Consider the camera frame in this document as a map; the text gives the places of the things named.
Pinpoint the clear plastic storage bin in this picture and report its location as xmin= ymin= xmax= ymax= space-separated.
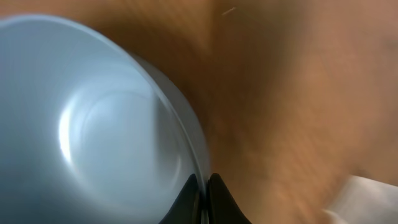
xmin=325 ymin=175 xmax=397 ymax=224

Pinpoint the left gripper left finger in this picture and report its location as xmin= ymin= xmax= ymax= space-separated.
xmin=160 ymin=174 xmax=201 ymax=224

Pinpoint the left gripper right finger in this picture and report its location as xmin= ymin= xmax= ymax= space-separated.
xmin=207 ymin=173 xmax=251 ymax=224

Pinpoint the dark blue bowl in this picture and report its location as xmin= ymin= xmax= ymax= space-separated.
xmin=1 ymin=14 xmax=210 ymax=223

